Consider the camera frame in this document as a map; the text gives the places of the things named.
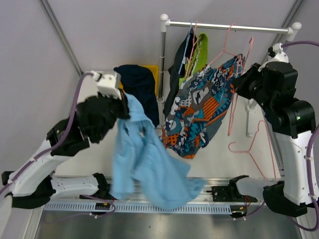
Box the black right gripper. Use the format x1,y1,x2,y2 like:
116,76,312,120
233,63,275,112

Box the navy blue shorts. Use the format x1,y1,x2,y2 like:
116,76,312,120
114,64,160,126

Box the lime green shorts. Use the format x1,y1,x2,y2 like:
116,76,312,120
179,32,208,88

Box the patterned blue orange shorts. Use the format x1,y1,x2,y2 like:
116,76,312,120
161,54,246,159

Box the light blue shorts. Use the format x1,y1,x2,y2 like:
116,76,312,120
111,94,205,210

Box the blue wire hanger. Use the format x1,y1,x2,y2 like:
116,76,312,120
178,21,192,75

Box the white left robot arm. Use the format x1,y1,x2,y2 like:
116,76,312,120
1,92,130,209

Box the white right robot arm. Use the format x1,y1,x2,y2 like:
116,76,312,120
227,62,319,218

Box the yellow plastic tray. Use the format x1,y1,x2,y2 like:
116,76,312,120
114,64,156,96

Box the white metal clothes rack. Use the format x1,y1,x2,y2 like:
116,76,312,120
158,14,305,139

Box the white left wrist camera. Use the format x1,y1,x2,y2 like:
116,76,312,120
90,71,122,100

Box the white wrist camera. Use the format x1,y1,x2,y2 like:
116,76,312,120
258,43,289,72
90,71,122,100

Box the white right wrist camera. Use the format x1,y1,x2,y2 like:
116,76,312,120
258,43,289,72

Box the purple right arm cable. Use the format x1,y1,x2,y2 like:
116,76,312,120
234,40,319,232

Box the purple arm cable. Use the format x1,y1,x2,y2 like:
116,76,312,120
234,40,319,232
0,71,117,221

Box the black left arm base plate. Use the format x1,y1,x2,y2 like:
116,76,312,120
79,195,116,201

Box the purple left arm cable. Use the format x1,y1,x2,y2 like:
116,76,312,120
0,71,117,221

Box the white slotted cable duct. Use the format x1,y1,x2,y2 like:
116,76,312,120
44,201,232,215

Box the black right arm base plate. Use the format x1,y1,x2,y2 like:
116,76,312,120
211,185,258,203

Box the aluminium mounting rail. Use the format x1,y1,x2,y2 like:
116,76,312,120
33,174,306,206

